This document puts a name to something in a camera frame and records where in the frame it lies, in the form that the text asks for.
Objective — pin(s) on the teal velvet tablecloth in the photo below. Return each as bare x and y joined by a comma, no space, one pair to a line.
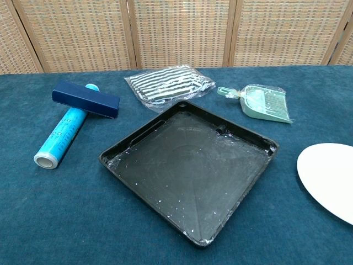
55,209

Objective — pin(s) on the white round plate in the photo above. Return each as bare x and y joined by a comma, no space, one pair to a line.
328,176

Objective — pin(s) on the light blue film roll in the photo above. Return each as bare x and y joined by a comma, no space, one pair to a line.
62,132

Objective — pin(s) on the woven rattan folding screen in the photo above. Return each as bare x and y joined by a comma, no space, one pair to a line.
176,33

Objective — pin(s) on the black square plastic tray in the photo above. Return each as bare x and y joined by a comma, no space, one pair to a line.
190,171

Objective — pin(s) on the striped cloth in plastic bag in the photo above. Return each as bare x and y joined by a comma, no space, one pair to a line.
169,82

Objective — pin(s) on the dark blue rectangular box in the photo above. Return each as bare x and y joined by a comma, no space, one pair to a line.
86,99

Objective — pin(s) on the mint green dustpan brush set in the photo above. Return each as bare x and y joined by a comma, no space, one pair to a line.
262,103

